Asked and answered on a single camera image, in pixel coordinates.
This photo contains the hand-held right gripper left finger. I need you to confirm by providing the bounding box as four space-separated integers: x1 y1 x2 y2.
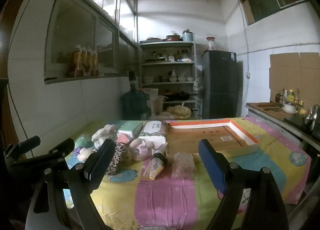
25 139 116 230

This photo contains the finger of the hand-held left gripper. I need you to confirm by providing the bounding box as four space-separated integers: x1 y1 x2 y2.
37 138 76 171
15 136 41 156

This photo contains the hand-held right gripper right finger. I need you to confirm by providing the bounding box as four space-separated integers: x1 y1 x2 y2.
198 139 290 230

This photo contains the leopard print plush toy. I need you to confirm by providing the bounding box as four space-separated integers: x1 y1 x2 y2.
105 142 133 176

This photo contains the translucent green plastic bag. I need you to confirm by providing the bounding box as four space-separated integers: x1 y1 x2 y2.
74 133 94 147

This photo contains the white plush toy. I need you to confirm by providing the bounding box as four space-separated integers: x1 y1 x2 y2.
92 124 118 149

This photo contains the cardboard box with orange rim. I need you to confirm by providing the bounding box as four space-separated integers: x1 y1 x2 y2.
166 118 261 156

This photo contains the pale pink bunny plush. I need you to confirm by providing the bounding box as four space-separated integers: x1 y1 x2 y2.
130 138 167 162

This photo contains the small floral tissue pack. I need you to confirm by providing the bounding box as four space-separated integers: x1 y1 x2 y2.
140 156 165 181

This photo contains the pastel plush toy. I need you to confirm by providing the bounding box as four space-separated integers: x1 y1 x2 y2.
75 146 97 162

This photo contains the clear plastic bag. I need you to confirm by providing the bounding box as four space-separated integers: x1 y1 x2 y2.
172 152 197 179

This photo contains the pink packet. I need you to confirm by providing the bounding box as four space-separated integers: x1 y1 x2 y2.
116 133 133 144

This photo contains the green tissue box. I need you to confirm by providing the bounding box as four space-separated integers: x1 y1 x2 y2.
117 120 144 139

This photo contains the crumpled floral white cloth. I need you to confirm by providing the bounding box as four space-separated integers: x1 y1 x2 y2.
138 120 168 146

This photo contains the blue water jug with pump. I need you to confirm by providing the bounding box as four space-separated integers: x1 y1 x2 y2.
122 70 150 121

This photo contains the wooden cutting board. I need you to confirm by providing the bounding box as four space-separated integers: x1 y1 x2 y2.
248 102 286 121

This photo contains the black frying pan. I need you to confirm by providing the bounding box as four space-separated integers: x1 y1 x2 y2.
163 91 198 102

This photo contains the white sack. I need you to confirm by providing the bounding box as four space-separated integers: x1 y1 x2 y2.
148 88 166 117

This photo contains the dark grey refrigerator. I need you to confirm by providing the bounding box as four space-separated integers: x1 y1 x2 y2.
201 50 244 120

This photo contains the black cooktop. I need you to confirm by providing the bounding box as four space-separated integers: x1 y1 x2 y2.
283 115 320 136

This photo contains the row of white bowls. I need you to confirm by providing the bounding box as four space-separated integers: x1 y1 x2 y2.
142 70 194 83

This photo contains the white bowl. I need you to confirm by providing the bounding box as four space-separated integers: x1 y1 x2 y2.
283 102 299 115

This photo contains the white metal shelf rack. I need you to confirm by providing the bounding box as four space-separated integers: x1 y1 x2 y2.
139 41 199 119

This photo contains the row of condiment bottles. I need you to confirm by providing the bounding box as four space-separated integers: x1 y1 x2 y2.
275 87 305 111

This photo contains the metal kettle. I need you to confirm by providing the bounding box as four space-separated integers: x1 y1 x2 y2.
302 104 320 127

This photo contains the glass jar with red lid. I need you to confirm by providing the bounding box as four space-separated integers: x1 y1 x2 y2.
206 36 217 51

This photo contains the red cooking pot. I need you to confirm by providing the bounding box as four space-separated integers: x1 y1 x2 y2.
165 31 181 42

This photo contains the cardboard wall sheet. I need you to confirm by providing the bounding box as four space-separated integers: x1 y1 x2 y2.
269 52 320 107

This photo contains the glass door wall cabinet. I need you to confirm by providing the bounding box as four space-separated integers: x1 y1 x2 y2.
44 0 137 85

